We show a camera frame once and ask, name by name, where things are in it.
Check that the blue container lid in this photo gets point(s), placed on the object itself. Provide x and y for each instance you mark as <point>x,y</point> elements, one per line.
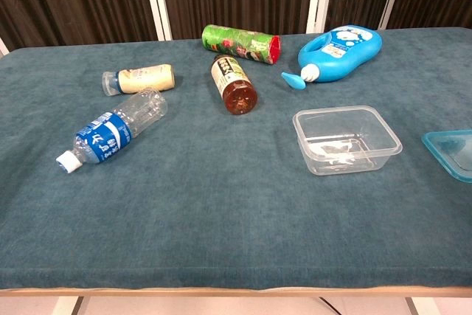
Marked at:
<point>448,145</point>

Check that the clear plastic container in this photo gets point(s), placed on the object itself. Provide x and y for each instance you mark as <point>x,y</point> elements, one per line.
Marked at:
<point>346,138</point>

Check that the brown tea bottle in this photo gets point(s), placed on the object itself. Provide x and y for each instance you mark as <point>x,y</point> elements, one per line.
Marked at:
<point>232,79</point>

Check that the teal tablecloth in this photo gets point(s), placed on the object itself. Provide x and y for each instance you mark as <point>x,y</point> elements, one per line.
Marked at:
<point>221,200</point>

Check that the green snack canister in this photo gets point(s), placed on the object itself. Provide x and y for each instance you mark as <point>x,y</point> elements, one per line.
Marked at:
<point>236,42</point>

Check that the cream sauce bottle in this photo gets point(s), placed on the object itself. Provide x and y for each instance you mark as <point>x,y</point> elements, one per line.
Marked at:
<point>144,79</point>

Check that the clear water bottle blue label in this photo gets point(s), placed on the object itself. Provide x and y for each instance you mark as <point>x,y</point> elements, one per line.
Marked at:
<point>107,138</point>

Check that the blue pump detergent bottle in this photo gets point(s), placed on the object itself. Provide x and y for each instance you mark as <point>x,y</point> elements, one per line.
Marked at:
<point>346,57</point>

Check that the wooden table edge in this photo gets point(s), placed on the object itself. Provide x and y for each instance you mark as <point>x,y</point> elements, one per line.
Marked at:
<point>221,291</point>

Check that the white table leg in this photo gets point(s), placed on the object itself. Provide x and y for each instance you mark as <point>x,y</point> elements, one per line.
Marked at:
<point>68,306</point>
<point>424,306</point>

